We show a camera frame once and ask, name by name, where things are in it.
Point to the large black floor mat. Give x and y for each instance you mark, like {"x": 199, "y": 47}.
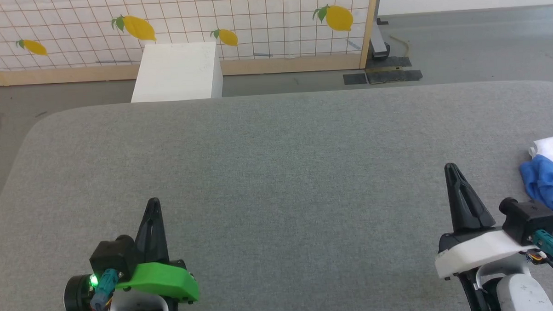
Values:
{"x": 393, "y": 73}

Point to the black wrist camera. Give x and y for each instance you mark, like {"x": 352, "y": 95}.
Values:
{"x": 112, "y": 258}
{"x": 529, "y": 220}

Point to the small black floor mat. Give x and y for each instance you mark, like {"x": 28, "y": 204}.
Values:
{"x": 355, "y": 79}

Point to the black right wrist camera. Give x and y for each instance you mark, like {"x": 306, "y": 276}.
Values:
{"x": 529, "y": 220}

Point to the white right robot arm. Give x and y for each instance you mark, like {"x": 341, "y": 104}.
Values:
{"x": 516, "y": 294}

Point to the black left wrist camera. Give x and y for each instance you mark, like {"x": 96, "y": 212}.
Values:
{"x": 112, "y": 258}

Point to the blue and white garment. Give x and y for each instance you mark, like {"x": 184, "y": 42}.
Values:
{"x": 551, "y": 182}

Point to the grey fabric sofa seat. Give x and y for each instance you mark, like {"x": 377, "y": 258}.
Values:
{"x": 281, "y": 173}

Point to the grey metal partition foot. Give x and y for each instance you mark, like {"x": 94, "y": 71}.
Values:
{"x": 380, "y": 46}

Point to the lemon-print grid partition screen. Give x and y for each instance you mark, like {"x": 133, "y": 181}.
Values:
{"x": 253, "y": 23}

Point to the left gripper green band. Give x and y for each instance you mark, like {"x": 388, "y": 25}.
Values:
{"x": 166, "y": 281}

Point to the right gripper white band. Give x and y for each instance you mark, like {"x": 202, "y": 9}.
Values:
{"x": 477, "y": 252}

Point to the white box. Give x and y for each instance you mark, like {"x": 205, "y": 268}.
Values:
{"x": 177, "y": 74}

